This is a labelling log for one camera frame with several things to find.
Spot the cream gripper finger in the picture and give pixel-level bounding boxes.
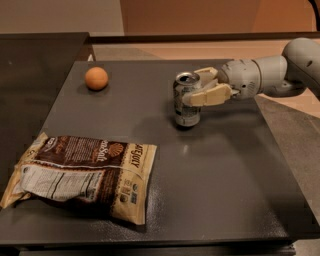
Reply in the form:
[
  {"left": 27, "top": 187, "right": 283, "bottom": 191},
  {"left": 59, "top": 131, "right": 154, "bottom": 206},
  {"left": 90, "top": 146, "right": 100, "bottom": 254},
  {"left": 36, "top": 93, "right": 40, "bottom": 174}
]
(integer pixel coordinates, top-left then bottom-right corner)
[
  {"left": 182, "top": 83, "right": 232, "bottom": 107},
  {"left": 195, "top": 67, "right": 218, "bottom": 88}
]

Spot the silver green 7up can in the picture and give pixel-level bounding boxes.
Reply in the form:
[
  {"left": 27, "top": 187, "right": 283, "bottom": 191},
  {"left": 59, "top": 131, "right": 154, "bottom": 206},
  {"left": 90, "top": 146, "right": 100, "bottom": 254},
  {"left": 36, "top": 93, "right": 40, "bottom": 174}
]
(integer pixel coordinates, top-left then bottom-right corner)
[{"left": 173, "top": 72, "right": 201, "bottom": 127}]

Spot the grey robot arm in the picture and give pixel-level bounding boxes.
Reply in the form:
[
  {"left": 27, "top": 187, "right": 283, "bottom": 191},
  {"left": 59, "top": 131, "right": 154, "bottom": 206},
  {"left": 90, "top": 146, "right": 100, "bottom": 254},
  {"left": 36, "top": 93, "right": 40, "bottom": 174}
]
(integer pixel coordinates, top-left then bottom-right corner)
[{"left": 182, "top": 38, "right": 320, "bottom": 107}]

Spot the orange ball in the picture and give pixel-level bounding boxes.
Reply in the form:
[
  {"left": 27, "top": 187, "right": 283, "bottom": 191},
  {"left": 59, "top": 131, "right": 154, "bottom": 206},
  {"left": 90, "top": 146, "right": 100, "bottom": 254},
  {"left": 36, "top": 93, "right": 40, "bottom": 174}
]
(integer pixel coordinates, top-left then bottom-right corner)
[{"left": 85, "top": 67, "right": 109, "bottom": 91}]

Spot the brown cream chip bag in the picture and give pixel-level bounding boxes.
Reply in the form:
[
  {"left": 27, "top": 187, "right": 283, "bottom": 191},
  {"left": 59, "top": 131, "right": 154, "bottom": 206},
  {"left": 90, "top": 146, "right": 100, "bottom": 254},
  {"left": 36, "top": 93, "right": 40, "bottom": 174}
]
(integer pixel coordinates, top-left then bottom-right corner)
[{"left": 1, "top": 134, "right": 157, "bottom": 225}]

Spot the dark side table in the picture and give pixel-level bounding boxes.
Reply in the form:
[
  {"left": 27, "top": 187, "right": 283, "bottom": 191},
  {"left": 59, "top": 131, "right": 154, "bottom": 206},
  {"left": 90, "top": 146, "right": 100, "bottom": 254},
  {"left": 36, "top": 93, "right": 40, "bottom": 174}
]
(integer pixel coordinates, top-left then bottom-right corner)
[{"left": 0, "top": 32, "right": 93, "bottom": 193}]

